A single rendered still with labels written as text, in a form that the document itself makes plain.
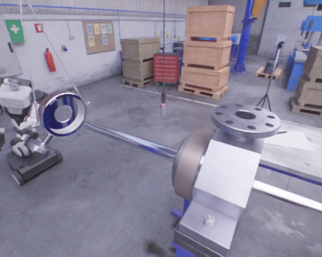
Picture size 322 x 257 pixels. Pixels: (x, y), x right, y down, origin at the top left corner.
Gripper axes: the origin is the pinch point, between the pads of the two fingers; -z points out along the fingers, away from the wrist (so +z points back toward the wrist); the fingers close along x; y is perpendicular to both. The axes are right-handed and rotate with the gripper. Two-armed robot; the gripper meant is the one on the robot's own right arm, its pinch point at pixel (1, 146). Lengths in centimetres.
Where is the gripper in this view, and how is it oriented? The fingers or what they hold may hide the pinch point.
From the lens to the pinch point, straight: 283.9
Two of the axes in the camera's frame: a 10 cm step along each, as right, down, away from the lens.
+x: 2.6, 5.7, -7.8
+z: 2.9, -8.2, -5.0
